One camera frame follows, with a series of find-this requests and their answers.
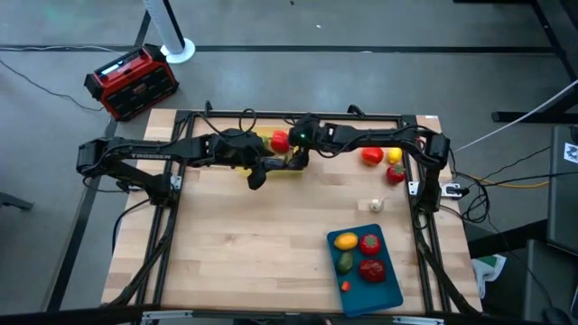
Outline red tomato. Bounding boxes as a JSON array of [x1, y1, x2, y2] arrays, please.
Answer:
[[270, 130, 292, 155]]

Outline red round fruit green top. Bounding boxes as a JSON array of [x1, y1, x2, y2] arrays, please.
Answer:
[[359, 233, 383, 257]]

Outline green avocado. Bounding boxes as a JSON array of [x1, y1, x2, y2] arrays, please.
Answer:
[[336, 251, 356, 276]]

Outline dark red bell pepper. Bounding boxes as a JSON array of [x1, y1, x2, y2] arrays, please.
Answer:
[[359, 258, 387, 284]]

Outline yellow translucent plastic basket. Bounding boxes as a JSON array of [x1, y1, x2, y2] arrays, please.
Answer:
[[238, 125, 312, 180]]

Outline red strawberry green leaves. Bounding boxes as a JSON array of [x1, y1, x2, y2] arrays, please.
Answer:
[[386, 163, 407, 185]]

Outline red and black radio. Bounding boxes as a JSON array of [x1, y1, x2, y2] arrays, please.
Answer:
[[83, 42, 180, 123]]

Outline blue plastic basket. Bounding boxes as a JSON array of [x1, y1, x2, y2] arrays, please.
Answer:
[[325, 223, 406, 318]]

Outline white tower fan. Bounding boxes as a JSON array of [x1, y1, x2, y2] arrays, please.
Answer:
[[143, 0, 197, 65]]

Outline white and green bag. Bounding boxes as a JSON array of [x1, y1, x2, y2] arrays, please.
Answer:
[[471, 253, 508, 300]]

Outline black chair leg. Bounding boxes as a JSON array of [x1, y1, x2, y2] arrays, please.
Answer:
[[0, 192, 35, 212]]

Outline black cabinet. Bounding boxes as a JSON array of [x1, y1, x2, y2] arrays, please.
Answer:
[[545, 124, 578, 256]]

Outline black table frame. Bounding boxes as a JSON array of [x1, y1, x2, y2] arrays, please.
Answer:
[[103, 101, 482, 317]]

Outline yellow floor cable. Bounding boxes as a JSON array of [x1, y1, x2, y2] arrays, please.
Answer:
[[467, 174, 550, 189]]

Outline black floor cable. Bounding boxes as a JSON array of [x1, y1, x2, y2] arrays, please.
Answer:
[[0, 60, 106, 113]]

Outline black desk frame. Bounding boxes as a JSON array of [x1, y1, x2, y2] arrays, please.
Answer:
[[453, 0, 578, 124]]

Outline white floor cable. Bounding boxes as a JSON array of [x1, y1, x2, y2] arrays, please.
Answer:
[[0, 43, 114, 54]]

